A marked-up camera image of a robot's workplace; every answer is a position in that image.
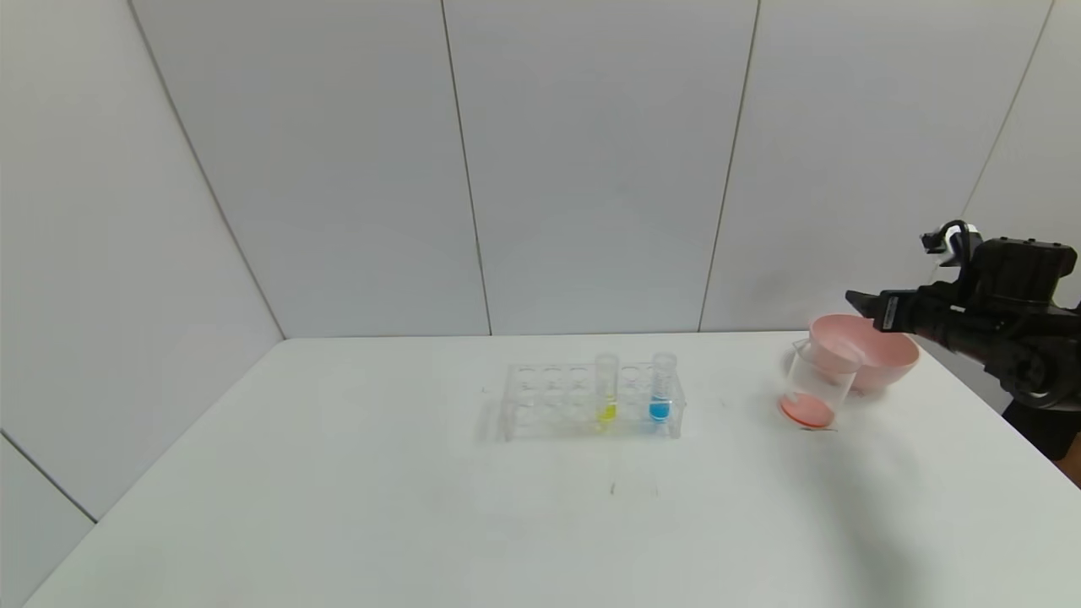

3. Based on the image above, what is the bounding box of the black background object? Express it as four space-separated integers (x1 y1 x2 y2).
1003 401 1081 462

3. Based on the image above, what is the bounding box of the clear plastic test tube rack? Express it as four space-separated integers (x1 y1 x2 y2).
498 363 687 442

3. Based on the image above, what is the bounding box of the test tube with blue pigment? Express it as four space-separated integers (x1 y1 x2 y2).
652 353 679 425

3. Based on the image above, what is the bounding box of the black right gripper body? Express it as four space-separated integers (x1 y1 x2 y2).
872 286 961 344

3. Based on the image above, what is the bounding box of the test tube with yellow pigment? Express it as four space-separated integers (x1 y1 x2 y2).
595 353 622 428

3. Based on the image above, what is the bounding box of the pink plastic bowl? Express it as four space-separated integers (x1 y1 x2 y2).
809 315 920 394

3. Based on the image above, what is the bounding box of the clear glass beaker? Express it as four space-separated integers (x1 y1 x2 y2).
777 338 861 432

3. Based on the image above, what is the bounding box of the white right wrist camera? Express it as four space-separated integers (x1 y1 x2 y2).
921 221 985 269

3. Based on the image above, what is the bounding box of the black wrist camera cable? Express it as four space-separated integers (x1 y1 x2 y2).
936 218 974 264

